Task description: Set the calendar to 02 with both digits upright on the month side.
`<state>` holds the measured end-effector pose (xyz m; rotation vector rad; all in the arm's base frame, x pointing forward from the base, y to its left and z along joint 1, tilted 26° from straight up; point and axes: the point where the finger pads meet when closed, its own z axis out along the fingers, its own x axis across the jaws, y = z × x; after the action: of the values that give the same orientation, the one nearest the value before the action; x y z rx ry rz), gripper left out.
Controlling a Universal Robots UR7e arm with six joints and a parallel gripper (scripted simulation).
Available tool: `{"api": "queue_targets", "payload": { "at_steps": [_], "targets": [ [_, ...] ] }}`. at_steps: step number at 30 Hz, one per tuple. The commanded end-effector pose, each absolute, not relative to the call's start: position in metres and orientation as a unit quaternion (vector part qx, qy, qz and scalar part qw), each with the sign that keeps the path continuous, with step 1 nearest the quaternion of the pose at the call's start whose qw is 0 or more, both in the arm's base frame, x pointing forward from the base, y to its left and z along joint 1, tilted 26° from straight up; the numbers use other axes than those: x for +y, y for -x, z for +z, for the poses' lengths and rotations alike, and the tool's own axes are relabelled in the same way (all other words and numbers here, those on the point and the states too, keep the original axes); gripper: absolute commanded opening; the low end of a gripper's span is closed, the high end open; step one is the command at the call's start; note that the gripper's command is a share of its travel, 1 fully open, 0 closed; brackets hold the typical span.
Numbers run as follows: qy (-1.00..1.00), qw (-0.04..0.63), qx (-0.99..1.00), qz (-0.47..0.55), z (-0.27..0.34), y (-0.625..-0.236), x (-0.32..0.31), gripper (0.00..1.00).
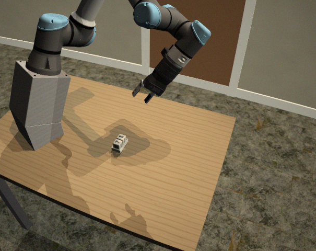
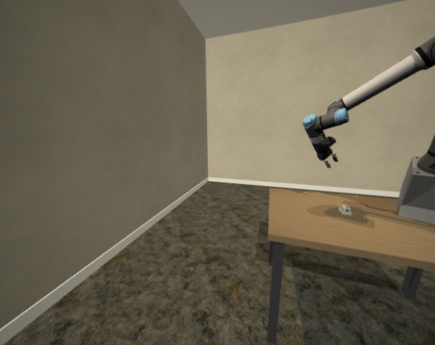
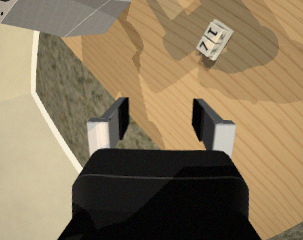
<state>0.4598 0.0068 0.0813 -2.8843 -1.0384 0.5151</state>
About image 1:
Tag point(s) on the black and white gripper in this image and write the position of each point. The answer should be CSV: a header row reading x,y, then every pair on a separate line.
x,y
164,73

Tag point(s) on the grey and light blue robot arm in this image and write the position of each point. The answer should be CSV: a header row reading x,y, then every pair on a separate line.
x,y
55,31

